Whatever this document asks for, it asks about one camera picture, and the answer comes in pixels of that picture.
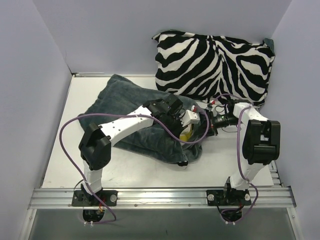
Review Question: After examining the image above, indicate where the cream quilted pillow yellow trim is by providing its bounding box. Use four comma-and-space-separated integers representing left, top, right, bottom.
179, 124, 194, 142

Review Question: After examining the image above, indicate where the grey zebra pillowcase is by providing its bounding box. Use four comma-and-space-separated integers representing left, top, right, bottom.
79, 74, 203, 164

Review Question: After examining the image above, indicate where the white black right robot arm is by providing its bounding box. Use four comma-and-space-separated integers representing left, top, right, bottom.
207, 100, 281, 205

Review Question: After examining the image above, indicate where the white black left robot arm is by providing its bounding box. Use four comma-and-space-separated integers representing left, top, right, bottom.
78, 94, 199, 206

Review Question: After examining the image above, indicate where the zebra print pillow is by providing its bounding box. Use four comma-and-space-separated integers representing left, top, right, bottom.
152, 30, 276, 108

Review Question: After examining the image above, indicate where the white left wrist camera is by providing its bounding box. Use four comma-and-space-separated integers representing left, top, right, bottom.
179, 105, 200, 127

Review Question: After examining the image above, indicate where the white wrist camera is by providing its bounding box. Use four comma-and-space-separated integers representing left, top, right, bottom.
179, 105, 200, 127
206, 100, 225, 113

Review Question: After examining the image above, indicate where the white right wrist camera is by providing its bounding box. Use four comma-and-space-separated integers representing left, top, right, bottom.
206, 100, 225, 113

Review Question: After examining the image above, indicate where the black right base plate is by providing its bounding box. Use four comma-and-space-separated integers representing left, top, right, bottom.
206, 189, 252, 207

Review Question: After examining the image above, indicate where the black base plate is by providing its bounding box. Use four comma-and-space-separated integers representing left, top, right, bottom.
71, 190, 118, 207
206, 189, 252, 207

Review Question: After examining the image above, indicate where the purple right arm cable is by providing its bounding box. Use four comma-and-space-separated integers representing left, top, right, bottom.
209, 93, 259, 223

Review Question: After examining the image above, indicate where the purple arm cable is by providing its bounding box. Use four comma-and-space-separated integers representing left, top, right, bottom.
209, 93, 259, 223
59, 104, 210, 223

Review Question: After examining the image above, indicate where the aluminium front rail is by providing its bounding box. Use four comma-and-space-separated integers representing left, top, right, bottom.
28, 187, 296, 210

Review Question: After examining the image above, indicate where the aluminium back rail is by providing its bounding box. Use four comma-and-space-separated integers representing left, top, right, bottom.
73, 72, 106, 78

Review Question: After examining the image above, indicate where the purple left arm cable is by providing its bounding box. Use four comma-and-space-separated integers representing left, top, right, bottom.
59, 104, 210, 223

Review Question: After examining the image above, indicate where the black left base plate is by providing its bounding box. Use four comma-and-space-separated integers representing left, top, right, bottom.
71, 190, 118, 207

